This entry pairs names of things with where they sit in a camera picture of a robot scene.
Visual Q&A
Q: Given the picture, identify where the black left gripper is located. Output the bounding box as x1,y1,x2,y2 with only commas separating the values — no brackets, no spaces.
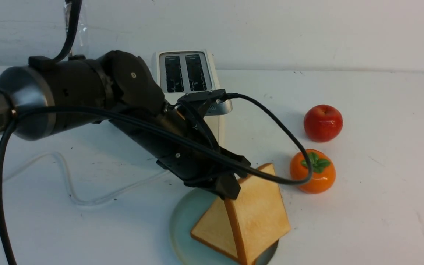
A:
110,105,250,200

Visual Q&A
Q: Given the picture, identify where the toast slice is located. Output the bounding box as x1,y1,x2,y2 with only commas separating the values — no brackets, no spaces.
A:
190,198,239,262
224,174,291,265

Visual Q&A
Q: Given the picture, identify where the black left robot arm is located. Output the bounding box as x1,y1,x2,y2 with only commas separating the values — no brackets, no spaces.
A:
0,51,250,199

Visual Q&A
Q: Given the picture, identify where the light green round plate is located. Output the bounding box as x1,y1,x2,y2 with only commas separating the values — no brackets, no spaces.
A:
169,188,279,265

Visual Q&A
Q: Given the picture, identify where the orange persimmon with green leaf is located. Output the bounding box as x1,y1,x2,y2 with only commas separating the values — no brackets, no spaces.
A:
290,149,336,194

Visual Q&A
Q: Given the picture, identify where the red apple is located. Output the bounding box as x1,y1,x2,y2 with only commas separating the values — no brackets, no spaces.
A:
303,104,343,142

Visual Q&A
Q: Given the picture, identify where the white two-slot toaster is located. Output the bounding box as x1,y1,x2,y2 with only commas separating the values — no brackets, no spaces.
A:
151,49,233,146

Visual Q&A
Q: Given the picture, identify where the white toaster power cord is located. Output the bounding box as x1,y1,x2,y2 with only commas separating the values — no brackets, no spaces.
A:
0,151,170,206

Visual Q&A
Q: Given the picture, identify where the black camera cable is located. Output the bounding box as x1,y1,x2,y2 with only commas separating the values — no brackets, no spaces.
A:
0,92,313,265

